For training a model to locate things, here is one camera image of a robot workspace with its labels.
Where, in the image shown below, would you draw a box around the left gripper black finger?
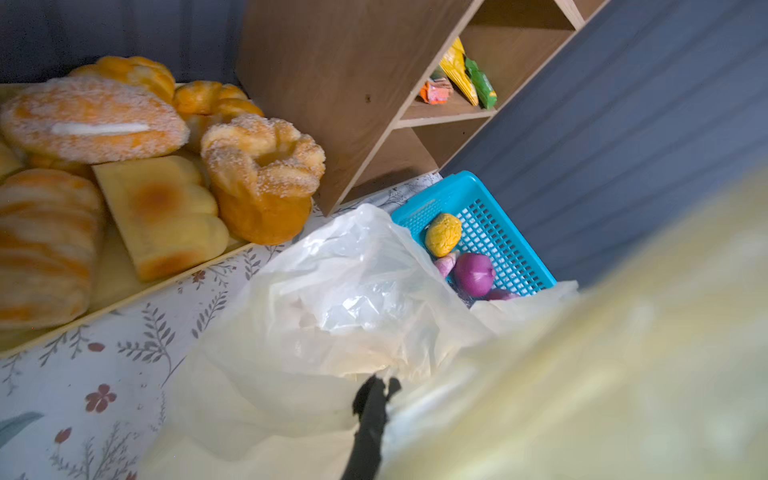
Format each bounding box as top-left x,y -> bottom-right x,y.
341,375 -> 401,480

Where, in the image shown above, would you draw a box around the teal plastic basket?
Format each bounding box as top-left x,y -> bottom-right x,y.
391,172 -> 557,297

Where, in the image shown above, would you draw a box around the cream plastic grocery bag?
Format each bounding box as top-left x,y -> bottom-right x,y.
140,172 -> 767,479

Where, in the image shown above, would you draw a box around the purple eggplant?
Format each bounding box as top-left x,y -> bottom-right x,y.
434,251 -> 459,278

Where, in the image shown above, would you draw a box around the purple onion upper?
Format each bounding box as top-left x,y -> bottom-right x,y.
452,253 -> 495,298

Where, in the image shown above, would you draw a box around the orange yellow mango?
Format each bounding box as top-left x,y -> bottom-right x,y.
424,213 -> 462,258

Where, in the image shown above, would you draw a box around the wooden shelf unit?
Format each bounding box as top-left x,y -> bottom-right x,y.
236,0 -> 601,214

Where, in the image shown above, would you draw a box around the orange snack bag lower shelf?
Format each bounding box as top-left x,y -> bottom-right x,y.
419,78 -> 453,105

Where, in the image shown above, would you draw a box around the bread rolls tray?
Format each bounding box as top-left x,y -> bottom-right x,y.
1,56 -> 325,356

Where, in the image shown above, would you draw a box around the small green snack packet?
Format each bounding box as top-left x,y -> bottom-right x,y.
465,58 -> 498,110

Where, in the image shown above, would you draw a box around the yellow snack bag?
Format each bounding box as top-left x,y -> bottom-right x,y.
439,37 -> 479,107

